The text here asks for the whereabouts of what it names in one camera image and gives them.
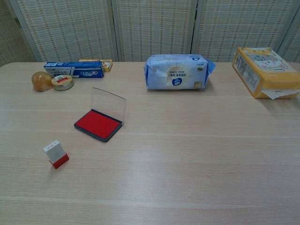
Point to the white and red stamp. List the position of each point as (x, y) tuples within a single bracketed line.
[(55, 152)]

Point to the red ink pad clear lid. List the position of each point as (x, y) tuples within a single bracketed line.
[(96, 124)]

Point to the light blue wipes pack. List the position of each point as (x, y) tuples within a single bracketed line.
[(175, 72)]

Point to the yellow food box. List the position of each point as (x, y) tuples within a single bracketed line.
[(107, 66)]

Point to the woven folding screen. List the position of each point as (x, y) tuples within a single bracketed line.
[(150, 28)]

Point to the blue toothpaste box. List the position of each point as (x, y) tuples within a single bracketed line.
[(70, 69)]

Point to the amber round bun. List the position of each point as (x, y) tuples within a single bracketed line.
[(41, 81)]

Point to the yellow cat tissue box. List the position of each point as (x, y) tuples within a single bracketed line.
[(269, 75)]

